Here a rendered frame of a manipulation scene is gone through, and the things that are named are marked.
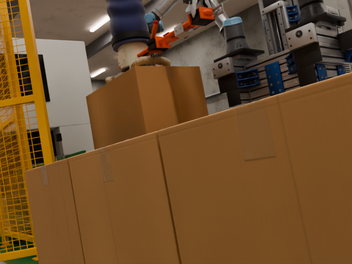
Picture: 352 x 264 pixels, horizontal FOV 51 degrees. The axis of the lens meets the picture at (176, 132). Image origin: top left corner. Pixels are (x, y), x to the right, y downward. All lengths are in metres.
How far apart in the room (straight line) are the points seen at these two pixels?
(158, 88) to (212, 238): 1.32
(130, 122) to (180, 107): 0.26
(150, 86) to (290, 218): 1.40
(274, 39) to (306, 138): 1.87
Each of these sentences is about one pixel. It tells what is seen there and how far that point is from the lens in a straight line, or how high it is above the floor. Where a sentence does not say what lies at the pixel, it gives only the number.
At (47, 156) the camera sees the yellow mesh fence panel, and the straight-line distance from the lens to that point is 2.24.
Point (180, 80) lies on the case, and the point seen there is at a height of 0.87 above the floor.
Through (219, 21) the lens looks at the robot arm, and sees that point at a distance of 2.50.
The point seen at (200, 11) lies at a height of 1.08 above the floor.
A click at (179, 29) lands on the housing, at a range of 1.76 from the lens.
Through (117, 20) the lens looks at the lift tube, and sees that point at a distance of 2.13.
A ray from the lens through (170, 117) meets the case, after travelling 1.79.
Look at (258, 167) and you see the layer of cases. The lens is 0.45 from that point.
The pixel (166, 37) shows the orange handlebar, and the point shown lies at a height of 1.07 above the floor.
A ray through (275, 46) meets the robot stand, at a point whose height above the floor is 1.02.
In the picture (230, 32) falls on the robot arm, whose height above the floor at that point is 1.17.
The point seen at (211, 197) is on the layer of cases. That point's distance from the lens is 0.52.
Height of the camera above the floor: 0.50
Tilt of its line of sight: 4 degrees up
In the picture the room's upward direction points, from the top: 11 degrees counter-clockwise
